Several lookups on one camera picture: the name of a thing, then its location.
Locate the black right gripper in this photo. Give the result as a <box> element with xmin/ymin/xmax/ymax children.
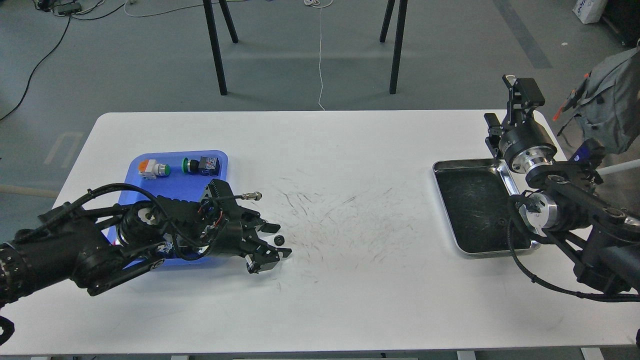
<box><xmin>483</xmin><ymin>74</ymin><xmax>557</xmax><ymax>174</ymax></box>

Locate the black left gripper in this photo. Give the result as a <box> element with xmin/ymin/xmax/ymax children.
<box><xmin>199</xmin><ymin>178</ymin><xmax>293</xmax><ymax>274</ymax></box>

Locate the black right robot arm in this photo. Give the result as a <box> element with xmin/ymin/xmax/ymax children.
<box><xmin>484</xmin><ymin>75</ymin><xmax>640</xmax><ymax>303</ymax></box>

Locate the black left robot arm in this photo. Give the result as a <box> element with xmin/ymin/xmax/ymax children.
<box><xmin>0</xmin><ymin>178</ymin><xmax>292</xmax><ymax>306</ymax></box>

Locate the silver metal tray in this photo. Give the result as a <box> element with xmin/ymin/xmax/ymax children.
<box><xmin>432</xmin><ymin>158</ymin><xmax>521</xmax><ymax>260</ymax></box>

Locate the blue plastic tray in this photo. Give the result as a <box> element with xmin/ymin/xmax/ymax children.
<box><xmin>107</xmin><ymin>150</ymin><xmax>229</xmax><ymax>267</ymax></box>

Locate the grey backpack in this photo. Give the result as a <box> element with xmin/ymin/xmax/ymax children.
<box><xmin>553</xmin><ymin>47</ymin><xmax>640</xmax><ymax>155</ymax></box>

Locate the orange white push button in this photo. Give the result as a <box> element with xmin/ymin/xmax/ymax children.
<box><xmin>137</xmin><ymin>159</ymin><xmax>171</xmax><ymax>180</ymax></box>

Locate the white bag corner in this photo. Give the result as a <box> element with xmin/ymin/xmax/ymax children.
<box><xmin>572</xmin><ymin>0</ymin><xmax>608</xmax><ymax>25</ymax></box>

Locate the black table leg right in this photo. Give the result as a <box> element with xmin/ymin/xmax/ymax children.
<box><xmin>379</xmin><ymin>0</ymin><xmax>409</xmax><ymax>95</ymax></box>

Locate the black table leg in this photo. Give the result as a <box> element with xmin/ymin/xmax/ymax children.
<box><xmin>202</xmin><ymin>0</ymin><xmax>239</xmax><ymax>96</ymax></box>
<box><xmin>379</xmin><ymin>0</ymin><xmax>409</xmax><ymax>95</ymax></box>

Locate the black table leg left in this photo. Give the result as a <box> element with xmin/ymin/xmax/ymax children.
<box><xmin>202</xmin><ymin>0</ymin><xmax>239</xmax><ymax>96</ymax></box>

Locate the black power strip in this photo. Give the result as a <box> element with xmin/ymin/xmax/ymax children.
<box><xmin>51</xmin><ymin>1</ymin><xmax>83</xmax><ymax>17</ymax></box>

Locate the green push button switch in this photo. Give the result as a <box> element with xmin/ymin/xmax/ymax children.
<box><xmin>181</xmin><ymin>156</ymin><xmax>221</xmax><ymax>177</ymax></box>

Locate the white hanging cord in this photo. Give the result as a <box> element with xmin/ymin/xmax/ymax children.
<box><xmin>303</xmin><ymin>0</ymin><xmax>334</xmax><ymax>111</ymax></box>

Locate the black floor cable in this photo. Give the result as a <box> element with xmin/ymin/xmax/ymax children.
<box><xmin>0</xmin><ymin>0</ymin><xmax>126</xmax><ymax>122</ymax></box>

